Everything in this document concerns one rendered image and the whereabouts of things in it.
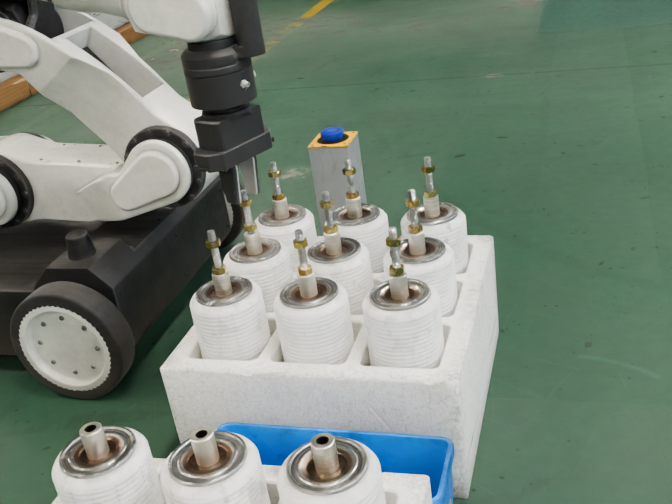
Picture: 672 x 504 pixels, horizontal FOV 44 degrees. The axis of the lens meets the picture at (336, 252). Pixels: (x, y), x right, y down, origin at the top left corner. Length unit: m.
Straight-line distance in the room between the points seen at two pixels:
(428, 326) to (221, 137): 0.36
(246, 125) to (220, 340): 0.28
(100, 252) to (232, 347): 0.40
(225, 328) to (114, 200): 0.45
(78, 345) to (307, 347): 0.47
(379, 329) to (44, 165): 0.77
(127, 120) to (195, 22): 0.42
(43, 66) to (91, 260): 0.32
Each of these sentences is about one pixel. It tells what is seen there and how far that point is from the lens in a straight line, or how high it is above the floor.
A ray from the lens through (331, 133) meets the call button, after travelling 1.38.
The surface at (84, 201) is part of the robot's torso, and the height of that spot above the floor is 0.25.
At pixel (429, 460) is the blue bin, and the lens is 1.02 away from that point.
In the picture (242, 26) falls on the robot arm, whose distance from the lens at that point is 1.05.
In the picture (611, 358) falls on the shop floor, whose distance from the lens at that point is 1.34.
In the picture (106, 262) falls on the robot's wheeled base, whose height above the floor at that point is 0.20.
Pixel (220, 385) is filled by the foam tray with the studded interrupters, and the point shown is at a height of 0.16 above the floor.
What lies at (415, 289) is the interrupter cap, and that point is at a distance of 1.02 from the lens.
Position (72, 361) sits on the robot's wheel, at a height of 0.07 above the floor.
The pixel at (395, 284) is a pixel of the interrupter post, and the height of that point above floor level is 0.27.
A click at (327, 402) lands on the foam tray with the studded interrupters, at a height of 0.14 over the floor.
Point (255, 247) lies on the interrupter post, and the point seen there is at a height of 0.26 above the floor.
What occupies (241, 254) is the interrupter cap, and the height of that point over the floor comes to 0.25.
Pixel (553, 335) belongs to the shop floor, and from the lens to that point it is 1.39.
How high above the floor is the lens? 0.75
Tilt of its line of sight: 26 degrees down
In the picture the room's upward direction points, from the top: 9 degrees counter-clockwise
